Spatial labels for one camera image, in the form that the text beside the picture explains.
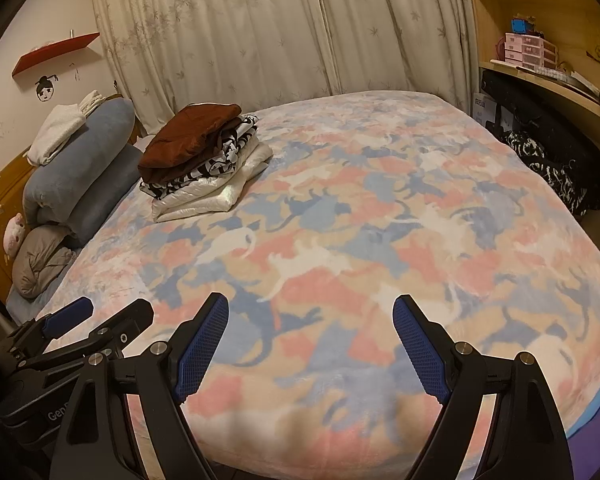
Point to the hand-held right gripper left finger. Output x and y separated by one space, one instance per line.
202 345

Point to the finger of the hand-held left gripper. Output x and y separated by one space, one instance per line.
70 312
125 320

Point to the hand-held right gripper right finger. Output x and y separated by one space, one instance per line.
417 350

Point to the denim jacket with brown sleeves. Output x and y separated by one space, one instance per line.
190 135

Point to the pink plush toy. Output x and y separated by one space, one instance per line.
14 235

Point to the blue grey pillow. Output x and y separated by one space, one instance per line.
105 195
80 150

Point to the white folded puffer jacket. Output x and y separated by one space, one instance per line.
215 192

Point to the white folded towel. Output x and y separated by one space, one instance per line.
55 130

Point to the black white patterned folded garment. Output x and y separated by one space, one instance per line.
230 150

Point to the cream folded cloth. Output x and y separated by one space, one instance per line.
91 101

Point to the black white patterned cloth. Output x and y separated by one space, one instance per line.
530 150

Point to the white printed box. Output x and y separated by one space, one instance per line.
485 109

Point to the black bag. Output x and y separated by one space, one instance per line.
555 130

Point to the dark red round object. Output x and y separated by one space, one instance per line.
500 49

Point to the pink drawer organiser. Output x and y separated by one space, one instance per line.
530 52

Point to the beige leaf print curtain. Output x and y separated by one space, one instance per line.
255 25

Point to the blue toy box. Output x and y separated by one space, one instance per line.
522 26

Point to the wooden desk shelf unit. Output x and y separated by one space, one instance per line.
530 0

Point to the cartoon face wall sticker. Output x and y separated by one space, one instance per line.
45 89

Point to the red wall shelf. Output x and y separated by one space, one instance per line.
55 52

